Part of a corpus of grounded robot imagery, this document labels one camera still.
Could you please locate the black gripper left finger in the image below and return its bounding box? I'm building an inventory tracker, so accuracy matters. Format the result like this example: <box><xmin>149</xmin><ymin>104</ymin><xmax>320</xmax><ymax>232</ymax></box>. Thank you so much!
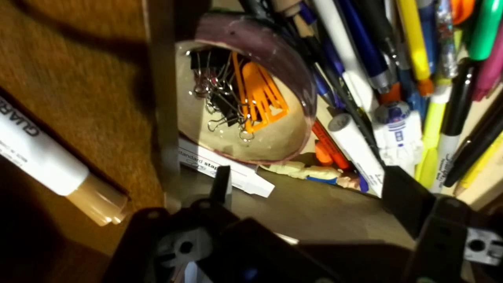
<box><xmin>100</xmin><ymin>166</ymin><xmax>336</xmax><ymax>283</ymax></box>

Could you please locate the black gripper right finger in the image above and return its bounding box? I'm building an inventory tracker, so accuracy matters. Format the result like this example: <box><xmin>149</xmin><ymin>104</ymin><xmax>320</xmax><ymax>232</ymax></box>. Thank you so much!
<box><xmin>380</xmin><ymin>166</ymin><xmax>503</xmax><ymax>283</ymax></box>

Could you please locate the brown bowl with clips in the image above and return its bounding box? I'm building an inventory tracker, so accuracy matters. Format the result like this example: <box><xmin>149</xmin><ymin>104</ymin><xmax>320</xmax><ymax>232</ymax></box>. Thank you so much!
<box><xmin>174</xmin><ymin>12</ymin><xmax>317</xmax><ymax>163</ymax></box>

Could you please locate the white marker with grey cap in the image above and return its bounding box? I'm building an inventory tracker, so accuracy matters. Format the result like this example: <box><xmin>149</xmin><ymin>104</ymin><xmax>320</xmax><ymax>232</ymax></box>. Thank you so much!
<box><xmin>327</xmin><ymin>113</ymin><xmax>385</xmax><ymax>196</ymax></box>

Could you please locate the orange plastic clip piece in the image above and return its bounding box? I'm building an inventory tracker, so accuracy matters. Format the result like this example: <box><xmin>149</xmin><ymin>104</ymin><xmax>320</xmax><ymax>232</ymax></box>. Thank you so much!
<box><xmin>231</xmin><ymin>52</ymin><xmax>289</xmax><ymax>133</ymax></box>

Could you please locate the black binder clips pile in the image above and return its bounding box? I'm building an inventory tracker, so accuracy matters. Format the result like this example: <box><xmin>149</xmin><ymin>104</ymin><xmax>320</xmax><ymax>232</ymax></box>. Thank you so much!
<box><xmin>185</xmin><ymin>47</ymin><xmax>254</xmax><ymax>143</ymax></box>

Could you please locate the pens and markers pile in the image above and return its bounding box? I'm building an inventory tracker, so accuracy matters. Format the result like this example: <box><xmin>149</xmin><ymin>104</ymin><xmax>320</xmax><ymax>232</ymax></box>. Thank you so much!
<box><xmin>240</xmin><ymin>0</ymin><xmax>503</xmax><ymax>198</ymax></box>

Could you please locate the yellow highlighter pen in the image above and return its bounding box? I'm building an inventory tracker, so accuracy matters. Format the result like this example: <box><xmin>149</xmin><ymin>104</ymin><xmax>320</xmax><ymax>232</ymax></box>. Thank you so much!
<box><xmin>394</xmin><ymin>0</ymin><xmax>433</xmax><ymax>97</ymax></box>

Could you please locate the white glue stick tube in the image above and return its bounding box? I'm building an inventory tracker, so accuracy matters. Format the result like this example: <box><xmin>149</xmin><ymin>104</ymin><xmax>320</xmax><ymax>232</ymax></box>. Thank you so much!
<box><xmin>0</xmin><ymin>97</ymin><xmax>129</xmax><ymax>226</ymax></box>

